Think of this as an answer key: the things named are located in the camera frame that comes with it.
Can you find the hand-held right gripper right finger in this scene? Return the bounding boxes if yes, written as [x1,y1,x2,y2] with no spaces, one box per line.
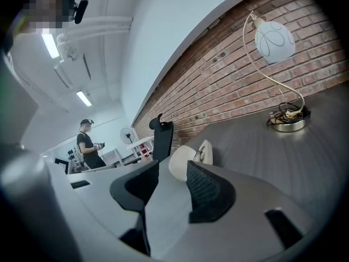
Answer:
[186,160,236,224]

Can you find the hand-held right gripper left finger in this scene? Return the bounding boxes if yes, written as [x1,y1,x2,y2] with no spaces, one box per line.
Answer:
[110,159,160,213]

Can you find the small white table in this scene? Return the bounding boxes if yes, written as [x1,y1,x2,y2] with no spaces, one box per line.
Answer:
[125,135,155,159]

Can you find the black high-back office chair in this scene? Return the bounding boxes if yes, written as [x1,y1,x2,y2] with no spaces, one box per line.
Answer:
[123,113,175,165]

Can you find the long ceiling light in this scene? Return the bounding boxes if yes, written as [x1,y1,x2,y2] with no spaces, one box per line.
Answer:
[75,90,93,108]
[40,32,61,59]

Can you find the gold lamp with white shade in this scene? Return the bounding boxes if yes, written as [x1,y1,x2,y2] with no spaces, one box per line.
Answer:
[243,10,312,133]

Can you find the white ceiling pipes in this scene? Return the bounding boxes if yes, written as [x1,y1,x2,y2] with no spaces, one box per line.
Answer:
[55,16,134,42]

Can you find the person's head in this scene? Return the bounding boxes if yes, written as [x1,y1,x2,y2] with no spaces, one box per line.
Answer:
[16,0,77,35]

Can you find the black lamp cable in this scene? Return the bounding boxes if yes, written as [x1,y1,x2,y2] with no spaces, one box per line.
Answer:
[266,104,312,127]

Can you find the black head-worn camera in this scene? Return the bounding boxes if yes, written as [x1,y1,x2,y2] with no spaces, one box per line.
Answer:
[73,0,89,25]

